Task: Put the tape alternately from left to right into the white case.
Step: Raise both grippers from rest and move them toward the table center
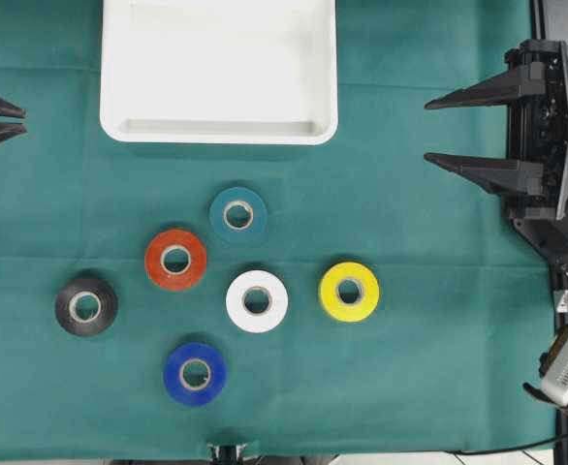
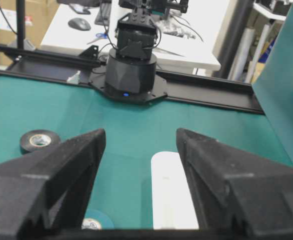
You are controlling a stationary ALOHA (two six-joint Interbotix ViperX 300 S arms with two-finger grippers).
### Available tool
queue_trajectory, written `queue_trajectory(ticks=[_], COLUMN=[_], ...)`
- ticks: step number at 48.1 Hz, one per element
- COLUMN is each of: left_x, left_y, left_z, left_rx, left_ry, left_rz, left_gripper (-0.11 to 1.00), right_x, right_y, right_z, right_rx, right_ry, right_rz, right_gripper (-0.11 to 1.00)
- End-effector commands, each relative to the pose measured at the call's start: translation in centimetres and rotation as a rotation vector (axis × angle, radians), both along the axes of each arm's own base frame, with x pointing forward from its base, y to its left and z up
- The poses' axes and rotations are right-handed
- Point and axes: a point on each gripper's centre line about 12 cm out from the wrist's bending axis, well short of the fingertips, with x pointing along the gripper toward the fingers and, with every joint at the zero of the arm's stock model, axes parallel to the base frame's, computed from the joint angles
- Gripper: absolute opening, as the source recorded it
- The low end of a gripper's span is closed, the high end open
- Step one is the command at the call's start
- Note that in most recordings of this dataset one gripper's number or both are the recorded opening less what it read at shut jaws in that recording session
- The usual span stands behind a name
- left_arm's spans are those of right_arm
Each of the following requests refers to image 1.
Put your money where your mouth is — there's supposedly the green tape roll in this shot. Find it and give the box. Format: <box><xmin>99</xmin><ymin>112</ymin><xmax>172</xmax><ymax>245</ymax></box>
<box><xmin>209</xmin><ymin>187</ymin><xmax>268</xmax><ymax>243</ymax></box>

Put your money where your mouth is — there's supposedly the black tape roll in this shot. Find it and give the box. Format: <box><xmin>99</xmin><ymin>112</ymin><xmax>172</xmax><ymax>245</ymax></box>
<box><xmin>55</xmin><ymin>276</ymin><xmax>118</xmax><ymax>337</ymax></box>

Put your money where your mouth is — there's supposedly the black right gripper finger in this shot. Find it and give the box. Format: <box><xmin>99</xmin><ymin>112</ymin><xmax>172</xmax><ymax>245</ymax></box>
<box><xmin>424</xmin><ymin>152</ymin><xmax>545</xmax><ymax>196</ymax></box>
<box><xmin>425</xmin><ymin>64</ymin><xmax>546</xmax><ymax>109</ymax></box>

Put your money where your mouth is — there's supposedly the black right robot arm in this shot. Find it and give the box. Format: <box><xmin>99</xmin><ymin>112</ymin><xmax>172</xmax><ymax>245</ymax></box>
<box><xmin>425</xmin><ymin>40</ymin><xmax>568</xmax><ymax>274</ymax></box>

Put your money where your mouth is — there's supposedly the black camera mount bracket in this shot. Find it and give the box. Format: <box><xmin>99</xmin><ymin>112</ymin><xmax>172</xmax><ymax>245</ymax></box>
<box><xmin>208</xmin><ymin>444</ymin><xmax>247</xmax><ymax>465</ymax></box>

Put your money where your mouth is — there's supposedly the white tape roll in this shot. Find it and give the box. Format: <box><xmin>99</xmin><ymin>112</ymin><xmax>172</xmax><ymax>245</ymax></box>
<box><xmin>225</xmin><ymin>270</ymin><xmax>289</xmax><ymax>333</ymax></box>

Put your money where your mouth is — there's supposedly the black cable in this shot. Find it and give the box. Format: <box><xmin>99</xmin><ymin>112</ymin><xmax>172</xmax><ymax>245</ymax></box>
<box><xmin>446</xmin><ymin>433</ymin><xmax>568</xmax><ymax>456</ymax></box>

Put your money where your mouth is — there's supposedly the red tape roll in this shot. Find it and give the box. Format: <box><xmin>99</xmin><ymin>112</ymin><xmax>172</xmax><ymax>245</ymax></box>
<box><xmin>144</xmin><ymin>229</ymin><xmax>207</xmax><ymax>292</ymax></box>

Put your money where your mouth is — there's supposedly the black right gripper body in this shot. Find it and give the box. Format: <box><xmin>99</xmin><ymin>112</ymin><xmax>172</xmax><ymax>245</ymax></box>
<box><xmin>503</xmin><ymin>40</ymin><xmax>568</xmax><ymax>221</ymax></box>

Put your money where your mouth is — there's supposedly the white plastic case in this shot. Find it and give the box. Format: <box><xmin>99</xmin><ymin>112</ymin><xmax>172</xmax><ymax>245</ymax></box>
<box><xmin>100</xmin><ymin>1</ymin><xmax>338</xmax><ymax>145</ymax></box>

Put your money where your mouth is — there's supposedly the yellow tape roll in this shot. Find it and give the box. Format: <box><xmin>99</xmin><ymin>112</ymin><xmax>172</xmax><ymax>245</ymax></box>
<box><xmin>318</xmin><ymin>262</ymin><xmax>381</xmax><ymax>323</ymax></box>

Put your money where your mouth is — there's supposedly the blue tape roll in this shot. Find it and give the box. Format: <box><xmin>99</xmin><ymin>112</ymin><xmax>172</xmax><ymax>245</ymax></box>
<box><xmin>163</xmin><ymin>342</ymin><xmax>227</xmax><ymax>407</ymax></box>

